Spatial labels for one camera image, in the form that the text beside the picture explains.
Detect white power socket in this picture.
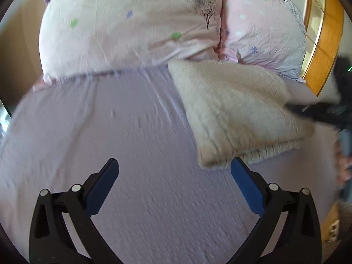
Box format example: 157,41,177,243
328,219,341,239

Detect cream fleece garment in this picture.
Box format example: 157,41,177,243
168,60,315,170

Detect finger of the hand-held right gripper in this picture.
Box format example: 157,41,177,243
286,103,342,128

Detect person's right hand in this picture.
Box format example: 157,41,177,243
334,140,352,191

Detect lavender bed sheet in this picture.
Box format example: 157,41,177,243
0,65,340,264

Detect pink floral pillow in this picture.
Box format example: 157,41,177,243
38,0,224,86
219,0,308,84

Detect wooden headboard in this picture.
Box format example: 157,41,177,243
266,0,345,97

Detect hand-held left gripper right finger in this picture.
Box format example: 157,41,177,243
228,157,322,264

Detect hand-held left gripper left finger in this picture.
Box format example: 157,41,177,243
29,158,119,264

